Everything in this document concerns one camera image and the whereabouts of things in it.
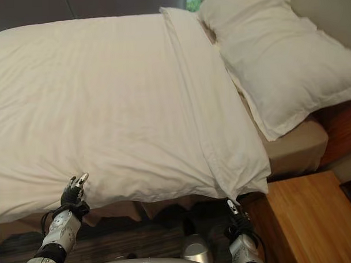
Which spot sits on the large white pillow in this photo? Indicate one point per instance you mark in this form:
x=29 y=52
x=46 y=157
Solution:
x=289 y=81

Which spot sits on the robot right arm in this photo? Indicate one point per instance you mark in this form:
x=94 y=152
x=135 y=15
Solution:
x=244 y=248

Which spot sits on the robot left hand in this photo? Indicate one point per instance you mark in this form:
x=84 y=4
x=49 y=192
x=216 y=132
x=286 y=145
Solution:
x=70 y=195

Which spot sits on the mattress with beige sheet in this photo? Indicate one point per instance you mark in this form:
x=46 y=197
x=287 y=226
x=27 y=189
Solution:
x=294 y=146

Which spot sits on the wooden nightstand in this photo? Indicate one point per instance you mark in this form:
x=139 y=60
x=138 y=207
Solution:
x=305 y=219

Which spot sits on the white duvet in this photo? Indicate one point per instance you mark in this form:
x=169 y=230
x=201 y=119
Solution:
x=105 y=96

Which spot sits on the wooden headboard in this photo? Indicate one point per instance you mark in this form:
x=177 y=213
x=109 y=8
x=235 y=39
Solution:
x=342 y=125

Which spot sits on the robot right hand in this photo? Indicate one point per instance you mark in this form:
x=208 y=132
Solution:
x=238 y=221

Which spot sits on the window with green view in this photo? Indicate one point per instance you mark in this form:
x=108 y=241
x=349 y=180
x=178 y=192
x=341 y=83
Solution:
x=193 y=1

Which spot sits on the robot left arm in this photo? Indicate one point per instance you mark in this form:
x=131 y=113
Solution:
x=59 y=230

